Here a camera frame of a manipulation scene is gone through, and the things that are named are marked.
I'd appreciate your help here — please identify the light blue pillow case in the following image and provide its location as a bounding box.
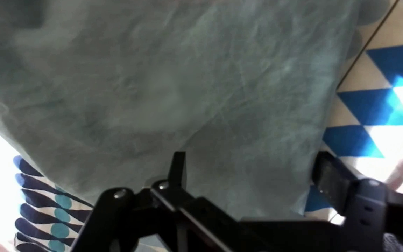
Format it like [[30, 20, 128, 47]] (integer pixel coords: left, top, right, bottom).
[[0, 0, 398, 221]]

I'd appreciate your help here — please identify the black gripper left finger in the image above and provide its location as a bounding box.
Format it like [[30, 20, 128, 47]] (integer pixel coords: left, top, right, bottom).
[[69, 151, 240, 252]]

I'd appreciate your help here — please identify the patterned diamond print bedspread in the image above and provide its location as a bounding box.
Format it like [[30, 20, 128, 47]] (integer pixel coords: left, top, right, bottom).
[[11, 0, 403, 252]]

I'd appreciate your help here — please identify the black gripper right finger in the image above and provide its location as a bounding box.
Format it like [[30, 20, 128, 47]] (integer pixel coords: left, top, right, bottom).
[[310, 151, 403, 252]]

